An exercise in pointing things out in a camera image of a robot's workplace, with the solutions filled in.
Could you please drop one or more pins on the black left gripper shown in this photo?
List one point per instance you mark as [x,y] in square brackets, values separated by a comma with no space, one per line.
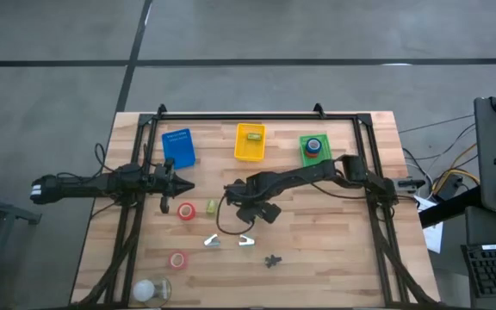
[158,183]

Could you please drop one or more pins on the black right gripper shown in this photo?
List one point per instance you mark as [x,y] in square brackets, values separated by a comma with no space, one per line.
[258,196]

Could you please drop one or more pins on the red tape roll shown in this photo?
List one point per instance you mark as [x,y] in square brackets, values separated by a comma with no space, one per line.
[171,261]
[312,155]
[180,212]

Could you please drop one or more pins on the blue tape roll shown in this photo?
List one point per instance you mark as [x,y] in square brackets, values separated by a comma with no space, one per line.
[307,145]

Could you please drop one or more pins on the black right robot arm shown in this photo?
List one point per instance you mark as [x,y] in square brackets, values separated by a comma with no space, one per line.
[299,174]

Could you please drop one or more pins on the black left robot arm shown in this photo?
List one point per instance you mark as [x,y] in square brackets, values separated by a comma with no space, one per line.
[80,186]

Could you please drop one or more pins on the blue plastic basket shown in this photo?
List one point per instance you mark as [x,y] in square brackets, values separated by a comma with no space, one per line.
[179,150]

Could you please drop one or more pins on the yellow plastic basket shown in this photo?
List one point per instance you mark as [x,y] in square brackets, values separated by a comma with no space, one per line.
[248,150]

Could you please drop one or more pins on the green plastic basket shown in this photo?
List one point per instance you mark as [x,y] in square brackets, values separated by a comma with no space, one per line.
[327,144]

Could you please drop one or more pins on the white light bulb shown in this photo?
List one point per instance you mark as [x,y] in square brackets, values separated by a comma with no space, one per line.
[143,290]

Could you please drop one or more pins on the clear glass bowl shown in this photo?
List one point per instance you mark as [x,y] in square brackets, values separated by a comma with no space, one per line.
[167,297]

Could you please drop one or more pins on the black stand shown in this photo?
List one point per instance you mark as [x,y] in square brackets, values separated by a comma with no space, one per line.
[7,209]

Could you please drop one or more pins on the white paper sheet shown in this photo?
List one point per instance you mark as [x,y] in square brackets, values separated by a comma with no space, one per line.
[433,237]

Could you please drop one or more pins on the black desk bar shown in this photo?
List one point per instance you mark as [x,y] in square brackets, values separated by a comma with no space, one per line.
[446,211]

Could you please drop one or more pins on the black power brick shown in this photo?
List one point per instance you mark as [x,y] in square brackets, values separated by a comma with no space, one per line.
[449,189]

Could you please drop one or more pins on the black frame clamp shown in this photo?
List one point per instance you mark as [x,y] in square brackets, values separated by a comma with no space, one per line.
[162,109]
[318,109]

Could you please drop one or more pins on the black aluminium table frame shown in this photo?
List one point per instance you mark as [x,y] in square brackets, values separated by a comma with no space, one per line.
[252,116]

